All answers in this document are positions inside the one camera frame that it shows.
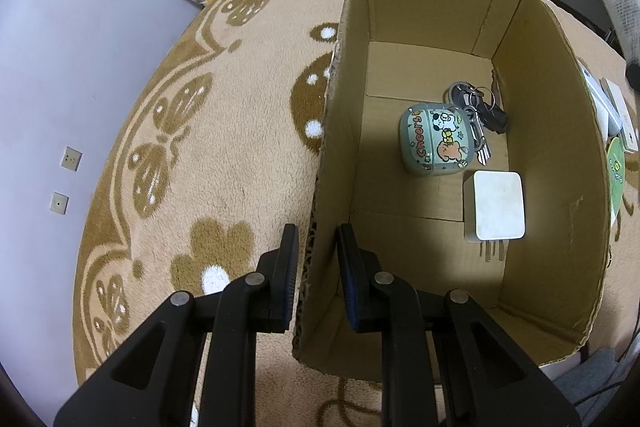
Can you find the small white square charger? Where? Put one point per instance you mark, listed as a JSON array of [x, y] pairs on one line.
[[497, 204]]

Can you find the beige wall socket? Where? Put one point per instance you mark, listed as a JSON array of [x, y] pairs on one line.
[[71, 157], [59, 203]]

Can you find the bunch of keys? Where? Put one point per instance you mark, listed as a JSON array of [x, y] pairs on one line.
[[487, 112]]

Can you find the cartoon earbuds case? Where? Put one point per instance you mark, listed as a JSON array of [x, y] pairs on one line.
[[435, 142]]

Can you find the beige flower patterned blanket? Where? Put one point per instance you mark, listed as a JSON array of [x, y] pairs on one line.
[[225, 132]]

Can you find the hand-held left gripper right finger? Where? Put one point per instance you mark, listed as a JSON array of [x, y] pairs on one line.
[[350, 277]]

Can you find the large white charger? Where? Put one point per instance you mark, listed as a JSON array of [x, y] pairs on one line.
[[619, 107]]

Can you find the brown cardboard box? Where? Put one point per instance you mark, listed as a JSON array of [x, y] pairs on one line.
[[415, 57]]

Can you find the blue grey cloth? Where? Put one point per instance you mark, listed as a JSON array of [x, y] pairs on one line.
[[600, 367]]

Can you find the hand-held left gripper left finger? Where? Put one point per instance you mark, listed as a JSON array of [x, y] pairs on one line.
[[287, 277]]

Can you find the green oval board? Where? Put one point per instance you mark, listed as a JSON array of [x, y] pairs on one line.
[[616, 177]]

